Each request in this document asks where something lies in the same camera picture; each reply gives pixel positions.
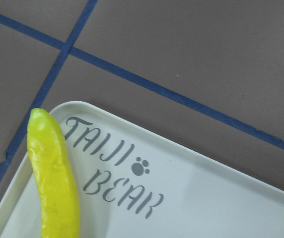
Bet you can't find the white bear tray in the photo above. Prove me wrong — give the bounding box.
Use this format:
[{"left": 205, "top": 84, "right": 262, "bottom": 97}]
[{"left": 0, "top": 100, "right": 284, "bottom": 238}]

